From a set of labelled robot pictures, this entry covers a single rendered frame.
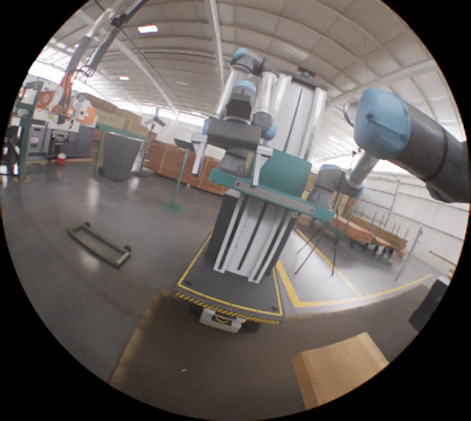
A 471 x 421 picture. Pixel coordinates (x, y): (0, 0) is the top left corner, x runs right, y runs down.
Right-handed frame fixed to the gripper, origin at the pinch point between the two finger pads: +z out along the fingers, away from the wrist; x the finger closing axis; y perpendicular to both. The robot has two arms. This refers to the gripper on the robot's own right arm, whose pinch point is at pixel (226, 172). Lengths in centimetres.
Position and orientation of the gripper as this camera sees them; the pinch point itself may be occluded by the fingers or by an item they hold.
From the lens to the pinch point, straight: 35.6
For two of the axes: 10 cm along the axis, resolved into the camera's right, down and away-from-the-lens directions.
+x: -9.8, -1.9, -0.4
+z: -1.7, 9.4, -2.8
